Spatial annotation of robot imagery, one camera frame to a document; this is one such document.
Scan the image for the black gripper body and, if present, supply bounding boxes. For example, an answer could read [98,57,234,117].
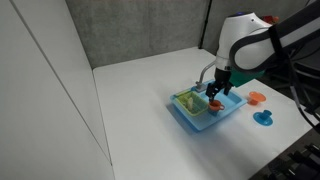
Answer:
[206,69,232,97]

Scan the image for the orange toy cup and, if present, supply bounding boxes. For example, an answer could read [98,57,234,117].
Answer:
[209,100,225,111]

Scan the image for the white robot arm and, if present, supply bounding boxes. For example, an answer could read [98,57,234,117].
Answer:
[205,0,320,101]

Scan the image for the blue toy sink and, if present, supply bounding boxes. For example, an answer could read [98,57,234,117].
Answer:
[170,86,247,132]

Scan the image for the grey toy faucet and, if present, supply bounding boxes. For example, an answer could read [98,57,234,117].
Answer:
[195,62,215,92]

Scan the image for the blue toy cup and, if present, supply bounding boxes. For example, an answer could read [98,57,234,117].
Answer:
[208,109,219,117]

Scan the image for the small white toy bottle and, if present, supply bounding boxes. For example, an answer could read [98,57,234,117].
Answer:
[187,97,193,111]

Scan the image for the orange toy plate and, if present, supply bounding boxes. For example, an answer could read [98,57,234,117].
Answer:
[248,91,266,105]

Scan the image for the blue toy plate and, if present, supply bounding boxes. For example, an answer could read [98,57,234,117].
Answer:
[253,110,273,126]

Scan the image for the yellow-green dish rack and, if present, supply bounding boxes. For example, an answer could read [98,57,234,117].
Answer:
[176,91,208,116]

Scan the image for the black tripod pole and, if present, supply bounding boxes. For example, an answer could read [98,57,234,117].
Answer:
[198,0,213,49]

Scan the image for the black office chair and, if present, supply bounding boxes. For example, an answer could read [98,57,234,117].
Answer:
[266,43,320,134]

